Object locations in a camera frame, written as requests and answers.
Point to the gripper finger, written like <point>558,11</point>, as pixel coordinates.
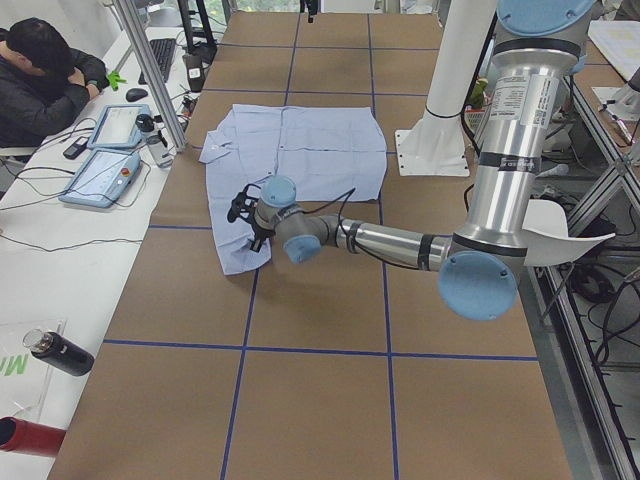
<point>312,9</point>

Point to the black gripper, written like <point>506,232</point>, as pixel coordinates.
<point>262,233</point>

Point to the light blue striped shirt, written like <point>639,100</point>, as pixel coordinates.
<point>324,151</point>

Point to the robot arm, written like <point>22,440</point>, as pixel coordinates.
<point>534,45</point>

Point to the brown paper table mat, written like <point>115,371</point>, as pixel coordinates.
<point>338,368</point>

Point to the black keyboard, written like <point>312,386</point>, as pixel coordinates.
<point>163,50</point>

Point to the clear water bottle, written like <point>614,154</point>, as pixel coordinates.
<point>154,140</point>

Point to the lower blue teach pendant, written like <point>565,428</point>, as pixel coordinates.
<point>102,178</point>

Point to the blue teach pendant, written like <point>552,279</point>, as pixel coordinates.
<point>116,127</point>
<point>102,178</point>

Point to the upper blue teach pendant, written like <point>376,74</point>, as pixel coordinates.
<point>116,127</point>

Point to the black computer mouse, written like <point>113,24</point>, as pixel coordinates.
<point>135,94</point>

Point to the black smartphone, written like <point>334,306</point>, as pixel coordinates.
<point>74,150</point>

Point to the green plastic toy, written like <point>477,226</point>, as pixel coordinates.
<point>115,80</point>

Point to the black thermos bottle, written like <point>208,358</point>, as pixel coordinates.
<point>59,352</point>

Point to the person in black jacket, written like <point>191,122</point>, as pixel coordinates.
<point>45,83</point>

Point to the red cylinder bottle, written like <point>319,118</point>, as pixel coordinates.
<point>25,437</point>

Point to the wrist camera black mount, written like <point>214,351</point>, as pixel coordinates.
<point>243,206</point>

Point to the aluminium frame post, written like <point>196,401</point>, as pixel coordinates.
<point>127,12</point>

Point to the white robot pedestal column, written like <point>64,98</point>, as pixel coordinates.
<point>435,145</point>

